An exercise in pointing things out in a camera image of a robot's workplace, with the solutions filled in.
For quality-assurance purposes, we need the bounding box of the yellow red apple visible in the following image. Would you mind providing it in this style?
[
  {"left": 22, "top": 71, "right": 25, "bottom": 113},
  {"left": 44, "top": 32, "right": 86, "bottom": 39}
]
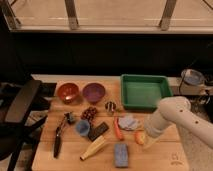
[{"left": 134, "top": 131, "right": 146, "bottom": 145}]

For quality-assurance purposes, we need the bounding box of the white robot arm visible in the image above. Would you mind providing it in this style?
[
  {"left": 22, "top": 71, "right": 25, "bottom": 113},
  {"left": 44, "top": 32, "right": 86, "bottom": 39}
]
[{"left": 144, "top": 96, "right": 213, "bottom": 149}]

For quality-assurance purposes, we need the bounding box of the purple bowl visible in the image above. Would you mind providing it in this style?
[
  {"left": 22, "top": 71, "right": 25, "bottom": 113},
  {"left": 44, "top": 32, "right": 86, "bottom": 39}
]
[{"left": 82, "top": 83, "right": 106, "bottom": 103}]

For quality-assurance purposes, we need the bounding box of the red bowl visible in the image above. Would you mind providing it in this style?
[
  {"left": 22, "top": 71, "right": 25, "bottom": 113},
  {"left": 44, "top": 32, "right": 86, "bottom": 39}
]
[{"left": 57, "top": 83, "right": 79, "bottom": 104}]

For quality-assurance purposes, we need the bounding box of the metal bowl on stand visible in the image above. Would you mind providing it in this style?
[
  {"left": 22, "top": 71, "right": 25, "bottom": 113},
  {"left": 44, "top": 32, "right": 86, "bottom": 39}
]
[{"left": 181, "top": 69, "right": 205, "bottom": 86}]

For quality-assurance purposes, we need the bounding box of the bunch of dark grapes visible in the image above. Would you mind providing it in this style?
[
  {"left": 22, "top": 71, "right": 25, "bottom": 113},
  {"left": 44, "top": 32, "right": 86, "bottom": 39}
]
[{"left": 81, "top": 107, "right": 98, "bottom": 123}]

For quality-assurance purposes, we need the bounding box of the green plastic tray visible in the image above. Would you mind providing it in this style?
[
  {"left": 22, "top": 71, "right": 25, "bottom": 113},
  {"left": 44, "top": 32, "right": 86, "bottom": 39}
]
[{"left": 121, "top": 74, "right": 173, "bottom": 111}]

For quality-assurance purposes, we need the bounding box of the orange carrot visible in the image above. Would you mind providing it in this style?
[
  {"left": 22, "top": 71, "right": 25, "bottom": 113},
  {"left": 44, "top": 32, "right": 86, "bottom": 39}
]
[{"left": 114, "top": 117, "right": 124, "bottom": 141}]

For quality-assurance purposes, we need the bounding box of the grey blue cloth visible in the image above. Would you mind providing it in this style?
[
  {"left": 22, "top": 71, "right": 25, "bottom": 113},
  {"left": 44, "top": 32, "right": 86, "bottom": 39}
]
[{"left": 118, "top": 115, "right": 141, "bottom": 131}]

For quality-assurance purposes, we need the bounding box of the small blue cup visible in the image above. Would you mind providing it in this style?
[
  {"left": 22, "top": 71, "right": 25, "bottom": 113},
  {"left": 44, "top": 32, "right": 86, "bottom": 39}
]
[{"left": 75, "top": 120, "right": 90, "bottom": 136}]

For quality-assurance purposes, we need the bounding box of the black rectangular block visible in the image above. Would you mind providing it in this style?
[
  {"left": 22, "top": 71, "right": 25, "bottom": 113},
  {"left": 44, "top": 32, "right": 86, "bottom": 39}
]
[{"left": 88, "top": 122, "right": 109, "bottom": 141}]

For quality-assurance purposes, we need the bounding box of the wooden cutting board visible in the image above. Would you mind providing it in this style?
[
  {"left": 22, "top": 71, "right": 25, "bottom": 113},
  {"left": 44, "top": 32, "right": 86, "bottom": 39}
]
[{"left": 32, "top": 80, "right": 189, "bottom": 171}]

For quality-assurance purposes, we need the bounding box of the yellow corn cob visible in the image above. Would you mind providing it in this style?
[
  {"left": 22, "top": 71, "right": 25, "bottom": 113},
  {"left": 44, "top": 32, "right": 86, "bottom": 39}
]
[{"left": 80, "top": 136, "right": 106, "bottom": 161}]

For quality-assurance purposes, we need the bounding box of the blue sponge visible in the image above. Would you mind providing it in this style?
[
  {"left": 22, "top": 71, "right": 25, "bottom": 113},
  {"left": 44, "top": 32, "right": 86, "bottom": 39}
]
[{"left": 114, "top": 143, "right": 128, "bottom": 168}]

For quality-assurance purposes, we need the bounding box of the black office chair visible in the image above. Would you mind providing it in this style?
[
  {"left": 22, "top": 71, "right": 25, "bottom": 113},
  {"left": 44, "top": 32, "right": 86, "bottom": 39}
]
[{"left": 0, "top": 80, "right": 56, "bottom": 171}]

